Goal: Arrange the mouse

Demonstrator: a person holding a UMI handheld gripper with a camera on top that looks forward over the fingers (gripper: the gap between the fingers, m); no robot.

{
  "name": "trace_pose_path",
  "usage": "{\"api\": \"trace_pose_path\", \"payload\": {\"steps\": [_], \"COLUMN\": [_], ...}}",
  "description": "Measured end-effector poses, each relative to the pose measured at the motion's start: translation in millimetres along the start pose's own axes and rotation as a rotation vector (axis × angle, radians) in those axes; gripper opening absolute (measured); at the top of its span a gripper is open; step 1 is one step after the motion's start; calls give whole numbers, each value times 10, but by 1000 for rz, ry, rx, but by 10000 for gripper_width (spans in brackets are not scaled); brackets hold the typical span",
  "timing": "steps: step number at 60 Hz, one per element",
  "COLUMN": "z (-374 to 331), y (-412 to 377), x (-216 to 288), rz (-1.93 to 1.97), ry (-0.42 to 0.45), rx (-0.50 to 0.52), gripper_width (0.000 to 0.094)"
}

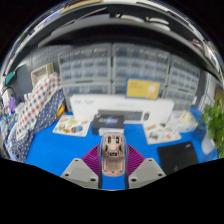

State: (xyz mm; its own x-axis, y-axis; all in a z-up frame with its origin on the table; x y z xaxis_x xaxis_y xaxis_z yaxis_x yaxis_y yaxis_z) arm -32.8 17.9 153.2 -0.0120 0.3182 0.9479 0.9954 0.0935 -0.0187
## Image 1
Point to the transparent pink computer mouse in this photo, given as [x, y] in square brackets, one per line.
[113, 156]

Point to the white blue glove box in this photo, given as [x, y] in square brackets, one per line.
[185, 121]

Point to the green leafy plant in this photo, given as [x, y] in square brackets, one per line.
[215, 120]

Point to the black mouse pad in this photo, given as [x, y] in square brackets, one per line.
[178, 156]

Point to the colourful sticker sheet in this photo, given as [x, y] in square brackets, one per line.
[71, 126]
[161, 133]

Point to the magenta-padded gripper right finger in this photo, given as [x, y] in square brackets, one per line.
[145, 171]

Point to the purple plastic object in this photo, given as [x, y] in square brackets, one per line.
[12, 105]

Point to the yellow red tool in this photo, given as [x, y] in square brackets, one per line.
[60, 111]

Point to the white woven basket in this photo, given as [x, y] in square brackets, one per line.
[41, 74]

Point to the navy dotted cloth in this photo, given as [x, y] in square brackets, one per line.
[40, 128]

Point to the yellow and blue box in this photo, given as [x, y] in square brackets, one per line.
[142, 89]

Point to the red blue checkered cloth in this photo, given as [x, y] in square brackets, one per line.
[36, 103]

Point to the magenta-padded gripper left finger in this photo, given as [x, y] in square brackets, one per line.
[81, 171]

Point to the small black box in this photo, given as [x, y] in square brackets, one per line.
[106, 121]

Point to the dark overhead shelf unit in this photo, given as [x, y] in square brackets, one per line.
[116, 30]

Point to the white keyboard box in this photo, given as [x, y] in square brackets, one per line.
[86, 105]

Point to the white plant pot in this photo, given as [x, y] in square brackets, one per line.
[208, 145]

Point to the teal plastic object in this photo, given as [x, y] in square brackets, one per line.
[10, 77]

